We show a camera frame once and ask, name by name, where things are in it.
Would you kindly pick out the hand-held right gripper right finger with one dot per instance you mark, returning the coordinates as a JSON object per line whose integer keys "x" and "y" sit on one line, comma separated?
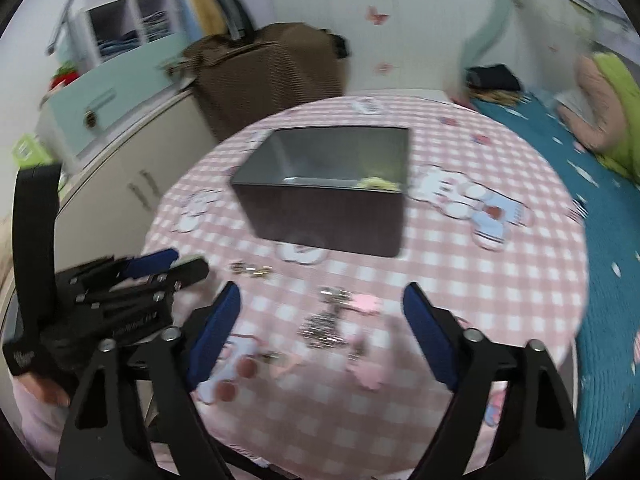
{"x": 430, "y": 340}

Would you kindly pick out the person's left forearm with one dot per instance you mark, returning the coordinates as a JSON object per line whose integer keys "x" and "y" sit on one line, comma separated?
{"x": 40, "y": 410}

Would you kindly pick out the light blue hanging garment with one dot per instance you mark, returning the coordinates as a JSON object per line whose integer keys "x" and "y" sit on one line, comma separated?
{"x": 182, "y": 5}

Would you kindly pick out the tan folded clothes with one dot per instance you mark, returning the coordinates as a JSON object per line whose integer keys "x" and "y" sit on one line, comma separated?
{"x": 495, "y": 96}

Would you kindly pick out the yellow hanging garment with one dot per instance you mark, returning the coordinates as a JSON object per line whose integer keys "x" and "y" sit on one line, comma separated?
{"x": 207, "y": 5}

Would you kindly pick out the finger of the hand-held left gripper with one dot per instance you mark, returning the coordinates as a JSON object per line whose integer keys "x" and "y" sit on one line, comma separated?
{"x": 187, "y": 271}
{"x": 150, "y": 261}

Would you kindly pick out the grey handrail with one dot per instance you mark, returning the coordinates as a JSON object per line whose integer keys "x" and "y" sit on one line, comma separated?
{"x": 67, "y": 10}

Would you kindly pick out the teal printed bedsheet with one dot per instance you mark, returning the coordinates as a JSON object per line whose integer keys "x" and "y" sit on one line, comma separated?
{"x": 600, "y": 240}

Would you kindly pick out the white open shelf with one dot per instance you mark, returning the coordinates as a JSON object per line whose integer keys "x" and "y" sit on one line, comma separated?
{"x": 125, "y": 15}

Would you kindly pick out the grey metal tin box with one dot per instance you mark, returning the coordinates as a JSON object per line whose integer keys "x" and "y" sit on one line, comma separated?
{"x": 325, "y": 230}

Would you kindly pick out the beige cabinet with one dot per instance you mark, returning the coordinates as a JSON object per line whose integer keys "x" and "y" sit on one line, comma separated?
{"x": 110, "y": 185}

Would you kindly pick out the green box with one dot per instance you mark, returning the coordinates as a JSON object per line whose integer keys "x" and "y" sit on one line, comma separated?
{"x": 30, "y": 150}

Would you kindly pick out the pink butterfly sticker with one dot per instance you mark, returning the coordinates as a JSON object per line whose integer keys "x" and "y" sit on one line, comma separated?
{"x": 377, "y": 15}

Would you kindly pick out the light blue drawer unit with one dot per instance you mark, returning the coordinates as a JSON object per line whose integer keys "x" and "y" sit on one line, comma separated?
{"x": 125, "y": 80}

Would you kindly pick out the green quilt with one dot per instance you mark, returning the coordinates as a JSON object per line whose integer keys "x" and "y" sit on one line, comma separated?
{"x": 620, "y": 100}

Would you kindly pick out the brown dotted cloth cover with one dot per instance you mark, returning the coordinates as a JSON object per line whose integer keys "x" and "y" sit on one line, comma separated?
{"x": 270, "y": 70}

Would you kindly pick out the red and green decoration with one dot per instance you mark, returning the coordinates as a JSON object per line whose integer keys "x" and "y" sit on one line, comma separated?
{"x": 65, "y": 76}

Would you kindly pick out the dark folded clothes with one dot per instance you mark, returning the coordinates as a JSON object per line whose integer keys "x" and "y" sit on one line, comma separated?
{"x": 492, "y": 77}

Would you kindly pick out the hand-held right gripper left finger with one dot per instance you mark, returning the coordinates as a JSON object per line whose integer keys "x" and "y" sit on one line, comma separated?
{"x": 215, "y": 332}

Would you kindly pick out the pink quilt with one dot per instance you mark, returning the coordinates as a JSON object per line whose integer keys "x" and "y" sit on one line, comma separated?
{"x": 592, "y": 105}

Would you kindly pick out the black bag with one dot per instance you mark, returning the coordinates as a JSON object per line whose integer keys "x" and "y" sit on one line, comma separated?
{"x": 339, "y": 45}

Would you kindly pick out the folded jeans stack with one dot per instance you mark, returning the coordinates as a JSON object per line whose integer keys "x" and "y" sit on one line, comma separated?
{"x": 130, "y": 42}

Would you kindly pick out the pink checked tablecloth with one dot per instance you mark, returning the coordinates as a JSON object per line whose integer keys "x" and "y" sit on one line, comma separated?
{"x": 450, "y": 270}

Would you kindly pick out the dark hanging garments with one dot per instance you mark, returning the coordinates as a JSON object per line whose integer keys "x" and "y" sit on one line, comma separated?
{"x": 235, "y": 7}

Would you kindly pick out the light blue bunk bed frame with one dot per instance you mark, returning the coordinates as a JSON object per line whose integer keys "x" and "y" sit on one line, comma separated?
{"x": 490, "y": 25}

